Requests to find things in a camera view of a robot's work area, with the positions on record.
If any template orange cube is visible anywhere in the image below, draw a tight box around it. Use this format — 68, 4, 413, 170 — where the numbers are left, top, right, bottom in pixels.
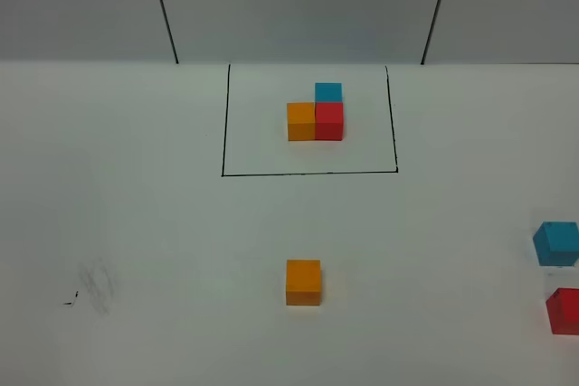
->
287, 102, 316, 141

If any template red cube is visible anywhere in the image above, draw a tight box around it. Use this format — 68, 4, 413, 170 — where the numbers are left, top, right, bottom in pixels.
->
315, 102, 344, 141

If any template blue cube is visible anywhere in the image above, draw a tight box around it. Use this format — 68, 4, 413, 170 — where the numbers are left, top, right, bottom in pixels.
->
315, 82, 343, 103

